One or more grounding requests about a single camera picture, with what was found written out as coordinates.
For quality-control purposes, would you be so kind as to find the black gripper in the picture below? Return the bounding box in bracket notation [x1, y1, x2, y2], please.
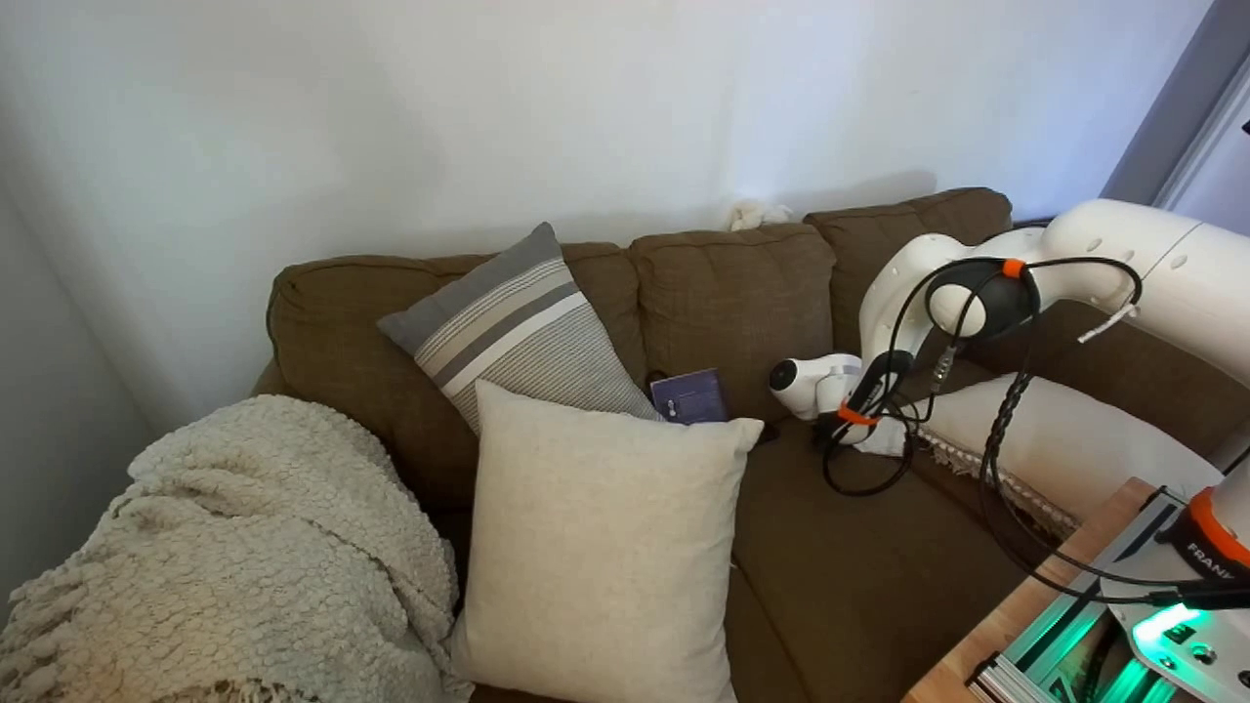
[815, 385, 889, 462]

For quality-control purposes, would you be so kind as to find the white tissue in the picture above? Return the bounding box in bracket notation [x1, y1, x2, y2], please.
[868, 415, 915, 462]

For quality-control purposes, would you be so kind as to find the white lace-trimmed pillow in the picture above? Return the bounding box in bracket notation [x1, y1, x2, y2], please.
[911, 368, 1226, 530]

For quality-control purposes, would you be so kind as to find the cream throw pillow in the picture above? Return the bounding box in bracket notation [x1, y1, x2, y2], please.
[444, 380, 768, 703]

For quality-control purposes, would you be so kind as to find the grey striped throw pillow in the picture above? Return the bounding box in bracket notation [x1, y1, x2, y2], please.
[373, 217, 661, 436]

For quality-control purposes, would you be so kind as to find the brown fabric sofa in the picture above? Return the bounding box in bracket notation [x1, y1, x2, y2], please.
[251, 186, 1250, 703]

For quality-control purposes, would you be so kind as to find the purple book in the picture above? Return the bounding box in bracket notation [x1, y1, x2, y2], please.
[643, 368, 729, 428]

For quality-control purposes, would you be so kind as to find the brown sofa back cushion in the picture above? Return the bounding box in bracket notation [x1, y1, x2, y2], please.
[806, 186, 1017, 355]
[629, 221, 838, 422]
[265, 238, 647, 510]

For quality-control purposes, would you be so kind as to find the cream fuzzy object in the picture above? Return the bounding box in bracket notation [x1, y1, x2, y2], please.
[720, 191, 791, 233]

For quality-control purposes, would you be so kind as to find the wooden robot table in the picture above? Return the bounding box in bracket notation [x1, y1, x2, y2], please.
[899, 475, 1250, 703]

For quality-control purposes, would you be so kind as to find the cream knitted blanket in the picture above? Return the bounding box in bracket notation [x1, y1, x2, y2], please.
[0, 392, 471, 703]

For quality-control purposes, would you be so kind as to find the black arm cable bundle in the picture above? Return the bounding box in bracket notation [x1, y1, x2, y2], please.
[815, 251, 1250, 617]

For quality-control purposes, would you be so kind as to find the aluminium frame with green light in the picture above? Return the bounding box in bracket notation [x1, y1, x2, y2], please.
[971, 518, 1250, 703]

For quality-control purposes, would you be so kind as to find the grey door frame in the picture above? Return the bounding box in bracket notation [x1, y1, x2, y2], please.
[1103, 0, 1250, 243]

